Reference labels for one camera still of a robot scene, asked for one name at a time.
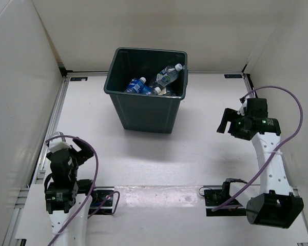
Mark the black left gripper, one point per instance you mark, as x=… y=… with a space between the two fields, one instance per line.
x=85 y=152

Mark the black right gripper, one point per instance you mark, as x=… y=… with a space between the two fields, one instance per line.
x=229 y=115

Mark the clear bottle apple label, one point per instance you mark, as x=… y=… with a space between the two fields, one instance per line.
x=167 y=91

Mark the clear bottle white blue label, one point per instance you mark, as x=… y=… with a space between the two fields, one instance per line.
x=168 y=75

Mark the clear unlabelled plastic bottle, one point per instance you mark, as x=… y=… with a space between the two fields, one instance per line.
x=155 y=89

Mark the clear bottle dark blue label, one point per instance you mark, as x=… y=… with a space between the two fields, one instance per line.
x=136 y=85

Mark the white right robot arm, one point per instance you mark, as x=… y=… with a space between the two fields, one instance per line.
x=275 y=205

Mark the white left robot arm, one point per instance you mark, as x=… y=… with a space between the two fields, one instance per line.
x=67 y=198

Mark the dark green plastic bin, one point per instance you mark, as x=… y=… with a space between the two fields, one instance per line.
x=139 y=112

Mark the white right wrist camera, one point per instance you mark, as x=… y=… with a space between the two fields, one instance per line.
x=242 y=109

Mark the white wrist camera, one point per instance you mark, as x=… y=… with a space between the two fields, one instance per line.
x=57 y=143
x=242 y=109

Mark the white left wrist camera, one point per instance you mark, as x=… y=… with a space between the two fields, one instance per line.
x=57 y=143

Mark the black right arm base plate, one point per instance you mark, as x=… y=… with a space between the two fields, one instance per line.
x=215 y=197

